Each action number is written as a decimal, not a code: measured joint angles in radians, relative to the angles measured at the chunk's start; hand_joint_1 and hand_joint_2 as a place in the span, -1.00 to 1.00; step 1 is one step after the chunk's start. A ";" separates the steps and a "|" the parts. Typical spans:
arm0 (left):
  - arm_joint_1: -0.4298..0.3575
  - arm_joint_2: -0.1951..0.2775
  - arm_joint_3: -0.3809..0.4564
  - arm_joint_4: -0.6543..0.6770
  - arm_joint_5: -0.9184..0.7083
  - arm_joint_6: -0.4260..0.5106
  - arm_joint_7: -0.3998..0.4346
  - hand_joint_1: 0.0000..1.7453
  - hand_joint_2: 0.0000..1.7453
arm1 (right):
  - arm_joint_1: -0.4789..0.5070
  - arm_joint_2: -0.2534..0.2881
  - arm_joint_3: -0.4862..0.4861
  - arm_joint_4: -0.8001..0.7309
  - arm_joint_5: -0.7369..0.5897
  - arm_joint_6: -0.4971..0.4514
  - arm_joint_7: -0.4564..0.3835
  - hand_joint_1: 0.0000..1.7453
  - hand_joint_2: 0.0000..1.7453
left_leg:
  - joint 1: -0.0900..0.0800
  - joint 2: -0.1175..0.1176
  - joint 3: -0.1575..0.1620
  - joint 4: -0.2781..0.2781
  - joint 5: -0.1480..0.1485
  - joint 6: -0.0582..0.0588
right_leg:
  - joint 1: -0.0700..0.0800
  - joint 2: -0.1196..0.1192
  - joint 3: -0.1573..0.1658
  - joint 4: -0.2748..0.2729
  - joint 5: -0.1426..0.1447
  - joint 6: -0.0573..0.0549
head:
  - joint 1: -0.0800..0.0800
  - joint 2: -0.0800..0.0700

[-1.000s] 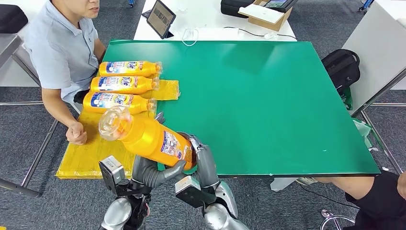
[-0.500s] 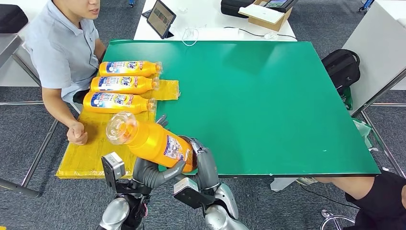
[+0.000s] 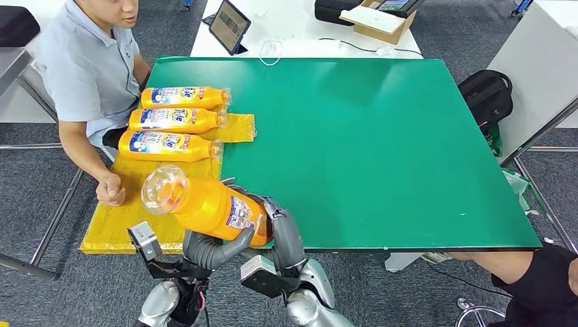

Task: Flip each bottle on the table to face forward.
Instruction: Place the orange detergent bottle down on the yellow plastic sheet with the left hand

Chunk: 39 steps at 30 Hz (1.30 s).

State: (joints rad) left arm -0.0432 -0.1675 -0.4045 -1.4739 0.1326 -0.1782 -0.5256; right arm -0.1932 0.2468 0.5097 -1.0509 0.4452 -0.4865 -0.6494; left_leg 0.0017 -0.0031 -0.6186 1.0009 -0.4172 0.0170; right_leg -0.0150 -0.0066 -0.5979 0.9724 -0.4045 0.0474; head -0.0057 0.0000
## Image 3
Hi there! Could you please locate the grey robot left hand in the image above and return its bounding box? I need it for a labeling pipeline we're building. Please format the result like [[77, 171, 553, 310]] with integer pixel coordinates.
[[183, 228, 256, 272]]

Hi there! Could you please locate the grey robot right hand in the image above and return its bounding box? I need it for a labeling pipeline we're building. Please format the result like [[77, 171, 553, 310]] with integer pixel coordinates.
[[221, 177, 308, 272]]

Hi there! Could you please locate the orange detergent bottle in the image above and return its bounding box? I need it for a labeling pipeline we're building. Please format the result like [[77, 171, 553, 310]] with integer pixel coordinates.
[[140, 164, 273, 248], [118, 129, 224, 164], [128, 107, 228, 135], [140, 87, 232, 110]]

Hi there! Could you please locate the yellow taped cardboard mat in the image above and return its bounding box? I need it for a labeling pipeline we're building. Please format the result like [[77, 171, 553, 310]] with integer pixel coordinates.
[[78, 104, 257, 255]]

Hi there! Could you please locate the chrome chair base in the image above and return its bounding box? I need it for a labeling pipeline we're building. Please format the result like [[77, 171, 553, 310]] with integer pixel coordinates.
[[455, 298, 506, 327]]

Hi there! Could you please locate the person in black shorts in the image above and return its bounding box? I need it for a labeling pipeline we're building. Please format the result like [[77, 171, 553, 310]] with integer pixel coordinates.
[[420, 243, 578, 327]]

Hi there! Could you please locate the white table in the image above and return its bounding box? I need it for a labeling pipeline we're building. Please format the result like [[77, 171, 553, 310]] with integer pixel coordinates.
[[189, 0, 424, 60]]

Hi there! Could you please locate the seated person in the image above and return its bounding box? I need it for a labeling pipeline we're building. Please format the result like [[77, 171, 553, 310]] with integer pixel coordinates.
[[35, 0, 152, 208]]

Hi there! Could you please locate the black tablet on stand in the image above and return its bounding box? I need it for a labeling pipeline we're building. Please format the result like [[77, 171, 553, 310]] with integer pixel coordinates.
[[208, 0, 252, 57]]

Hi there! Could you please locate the green bag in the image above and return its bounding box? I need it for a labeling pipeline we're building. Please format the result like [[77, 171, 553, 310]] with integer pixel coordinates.
[[485, 124, 504, 158]]

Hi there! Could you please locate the brown cardboard box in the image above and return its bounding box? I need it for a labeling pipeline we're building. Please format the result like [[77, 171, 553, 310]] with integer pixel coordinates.
[[339, 0, 416, 46]]

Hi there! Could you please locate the translucent plastic bag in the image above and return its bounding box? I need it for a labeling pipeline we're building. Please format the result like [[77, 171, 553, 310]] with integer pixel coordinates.
[[502, 168, 539, 217]]

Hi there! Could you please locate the black bag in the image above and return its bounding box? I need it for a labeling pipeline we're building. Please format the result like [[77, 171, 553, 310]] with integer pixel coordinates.
[[314, 0, 366, 27]]

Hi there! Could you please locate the black backpack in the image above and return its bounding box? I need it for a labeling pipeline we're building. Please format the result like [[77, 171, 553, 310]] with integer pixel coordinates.
[[457, 69, 515, 136]]

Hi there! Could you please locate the dark device with screen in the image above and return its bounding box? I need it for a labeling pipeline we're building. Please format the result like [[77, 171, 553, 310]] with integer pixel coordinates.
[[374, 0, 425, 19]]

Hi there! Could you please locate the black seat cushion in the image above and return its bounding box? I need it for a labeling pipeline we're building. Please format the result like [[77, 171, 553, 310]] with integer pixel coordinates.
[[0, 6, 42, 49]]

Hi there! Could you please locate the grey table with metal legs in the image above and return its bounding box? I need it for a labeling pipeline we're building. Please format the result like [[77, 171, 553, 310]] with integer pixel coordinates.
[[487, 0, 578, 256]]

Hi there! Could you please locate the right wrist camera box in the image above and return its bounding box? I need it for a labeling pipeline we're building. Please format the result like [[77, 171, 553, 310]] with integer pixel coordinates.
[[240, 255, 301, 300]]

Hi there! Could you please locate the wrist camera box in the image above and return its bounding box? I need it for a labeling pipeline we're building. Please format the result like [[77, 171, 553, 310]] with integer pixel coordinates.
[[127, 221, 162, 263], [240, 255, 301, 300]]

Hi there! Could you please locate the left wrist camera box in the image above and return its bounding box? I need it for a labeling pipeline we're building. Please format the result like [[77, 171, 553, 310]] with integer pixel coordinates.
[[127, 221, 162, 263]]

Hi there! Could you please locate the metal table frame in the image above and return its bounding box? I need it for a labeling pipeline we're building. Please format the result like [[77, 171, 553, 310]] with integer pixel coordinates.
[[0, 47, 87, 281]]

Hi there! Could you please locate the white cable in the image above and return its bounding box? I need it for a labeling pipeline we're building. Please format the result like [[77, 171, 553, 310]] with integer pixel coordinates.
[[258, 40, 284, 67]]

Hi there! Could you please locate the black cable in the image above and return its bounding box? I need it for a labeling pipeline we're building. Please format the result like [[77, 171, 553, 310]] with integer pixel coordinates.
[[318, 37, 424, 59]]

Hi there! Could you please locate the blue metal frame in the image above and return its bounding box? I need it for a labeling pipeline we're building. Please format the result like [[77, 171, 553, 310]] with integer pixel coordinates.
[[511, 0, 534, 18]]

